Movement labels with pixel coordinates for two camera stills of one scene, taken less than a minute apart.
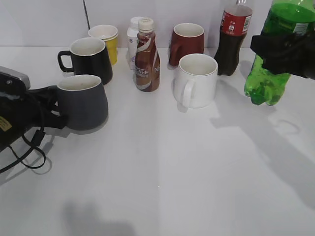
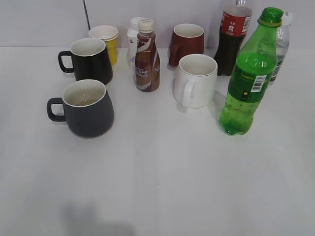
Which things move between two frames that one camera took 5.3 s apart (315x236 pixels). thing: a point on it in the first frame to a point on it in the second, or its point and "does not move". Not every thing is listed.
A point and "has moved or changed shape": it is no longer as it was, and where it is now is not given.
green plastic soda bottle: x=296 y=17 to x=252 y=75
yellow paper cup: x=109 y=33 does not move
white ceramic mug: x=195 y=88 does not move
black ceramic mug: x=89 y=57 does not move
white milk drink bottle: x=132 y=43 does not move
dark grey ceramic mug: x=82 y=102 has moved or changed shape
